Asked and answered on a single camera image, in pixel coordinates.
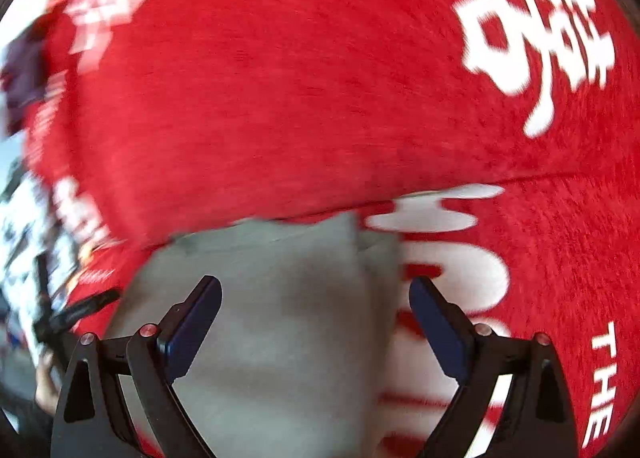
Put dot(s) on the red printed blanket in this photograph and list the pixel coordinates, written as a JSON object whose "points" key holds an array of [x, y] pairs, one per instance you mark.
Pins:
{"points": [[300, 87]]}

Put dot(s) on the pile of patterned clothes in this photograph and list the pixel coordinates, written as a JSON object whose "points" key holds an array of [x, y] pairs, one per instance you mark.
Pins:
{"points": [[20, 223]]}

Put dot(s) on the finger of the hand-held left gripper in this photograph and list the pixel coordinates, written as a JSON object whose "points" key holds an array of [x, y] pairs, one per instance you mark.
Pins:
{"points": [[87, 308]]}

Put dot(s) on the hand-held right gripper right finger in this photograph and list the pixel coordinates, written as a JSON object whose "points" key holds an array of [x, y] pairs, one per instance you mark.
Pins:
{"points": [[442, 333]]}

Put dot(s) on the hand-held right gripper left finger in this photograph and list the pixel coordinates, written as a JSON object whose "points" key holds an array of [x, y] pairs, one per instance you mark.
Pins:
{"points": [[192, 328]]}

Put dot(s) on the grey knit sweater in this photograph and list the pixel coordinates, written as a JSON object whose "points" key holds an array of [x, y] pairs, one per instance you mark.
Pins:
{"points": [[280, 313]]}

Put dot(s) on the person's left hand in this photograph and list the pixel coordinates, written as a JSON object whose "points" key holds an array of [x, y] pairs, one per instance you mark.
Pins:
{"points": [[47, 388]]}

